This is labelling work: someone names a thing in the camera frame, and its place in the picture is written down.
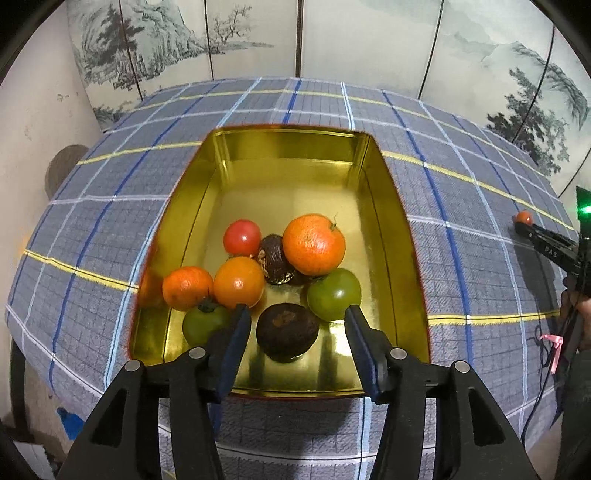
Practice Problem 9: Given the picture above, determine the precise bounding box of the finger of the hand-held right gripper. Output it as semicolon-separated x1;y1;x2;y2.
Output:
515;223;579;274
531;224;579;253

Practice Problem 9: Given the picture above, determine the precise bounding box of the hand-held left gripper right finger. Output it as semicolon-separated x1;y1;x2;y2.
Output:
344;305;539;480

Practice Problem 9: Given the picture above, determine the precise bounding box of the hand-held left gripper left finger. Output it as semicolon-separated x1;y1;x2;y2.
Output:
58;304;252;480

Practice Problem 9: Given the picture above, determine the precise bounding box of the green tomato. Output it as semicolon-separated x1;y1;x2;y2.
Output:
307;268;362;322
182;298;234;348

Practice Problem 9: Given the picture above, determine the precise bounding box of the round dark brown fruit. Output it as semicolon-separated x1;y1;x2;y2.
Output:
256;303;320;363

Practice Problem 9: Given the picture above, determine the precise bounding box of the smooth yellow-orange tangerine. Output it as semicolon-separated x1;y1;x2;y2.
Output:
213;257;266;309

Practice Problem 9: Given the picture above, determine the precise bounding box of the deep orange tangerine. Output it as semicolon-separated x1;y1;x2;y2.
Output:
162;266;215;311

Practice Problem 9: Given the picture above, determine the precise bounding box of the tangerine with green stem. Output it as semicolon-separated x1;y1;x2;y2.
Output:
282;213;346;277

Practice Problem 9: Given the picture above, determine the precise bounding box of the red and gold tin box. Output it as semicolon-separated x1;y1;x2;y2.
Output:
128;124;432;400

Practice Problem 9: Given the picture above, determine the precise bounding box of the person's right hand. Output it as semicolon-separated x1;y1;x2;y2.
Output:
560;277;591;334

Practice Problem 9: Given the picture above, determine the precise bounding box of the pink ribbon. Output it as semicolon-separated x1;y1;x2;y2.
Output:
539;333;563;371

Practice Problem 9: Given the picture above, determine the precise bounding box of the person's dark clothing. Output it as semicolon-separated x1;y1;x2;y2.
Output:
554;323;591;468

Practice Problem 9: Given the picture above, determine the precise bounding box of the blue plaid tablecloth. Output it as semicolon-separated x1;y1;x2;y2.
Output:
4;76;578;480

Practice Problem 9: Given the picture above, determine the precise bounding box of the blue plastic object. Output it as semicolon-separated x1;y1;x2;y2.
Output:
56;407;86;441

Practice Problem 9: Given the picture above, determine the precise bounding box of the dark round object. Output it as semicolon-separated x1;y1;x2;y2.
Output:
46;144;89;195

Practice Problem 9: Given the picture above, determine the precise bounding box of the painted landscape folding screen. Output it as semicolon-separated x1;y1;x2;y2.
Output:
67;0;591;199

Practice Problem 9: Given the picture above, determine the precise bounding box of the thin black cable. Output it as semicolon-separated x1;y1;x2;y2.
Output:
521;325;557;444

